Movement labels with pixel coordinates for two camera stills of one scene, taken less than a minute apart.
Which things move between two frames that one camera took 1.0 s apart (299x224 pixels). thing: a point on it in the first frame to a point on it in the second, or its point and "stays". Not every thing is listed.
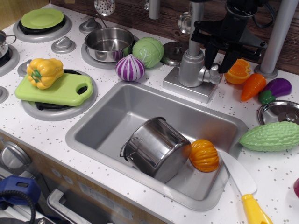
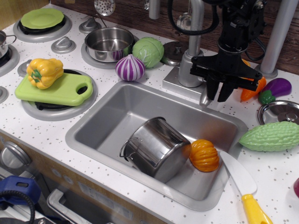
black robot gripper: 230,32 to 226,66
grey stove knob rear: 89,25 stays
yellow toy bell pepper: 43,73 stays
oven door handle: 53,199 stays
